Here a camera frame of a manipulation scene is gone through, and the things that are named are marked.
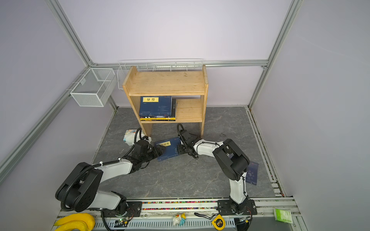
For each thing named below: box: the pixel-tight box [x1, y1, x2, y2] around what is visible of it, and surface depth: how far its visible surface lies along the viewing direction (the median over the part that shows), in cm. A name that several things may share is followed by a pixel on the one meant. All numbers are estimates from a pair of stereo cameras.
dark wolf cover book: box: [171, 98, 177, 118], surface depth 86 cm
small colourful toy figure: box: [172, 212, 187, 227], surface depth 69 cm
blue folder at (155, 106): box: [138, 95, 172, 117], surface depth 85 cm
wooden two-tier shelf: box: [122, 64, 209, 138], surface depth 80 cm
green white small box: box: [273, 208, 293, 224], surface depth 71 cm
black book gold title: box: [139, 117, 176, 122], surface depth 85 cm
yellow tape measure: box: [211, 214, 226, 231], surface depth 69 cm
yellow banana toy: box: [54, 213, 96, 231], surface depth 68 cm
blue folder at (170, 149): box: [154, 137, 182, 162], surface depth 95 cm
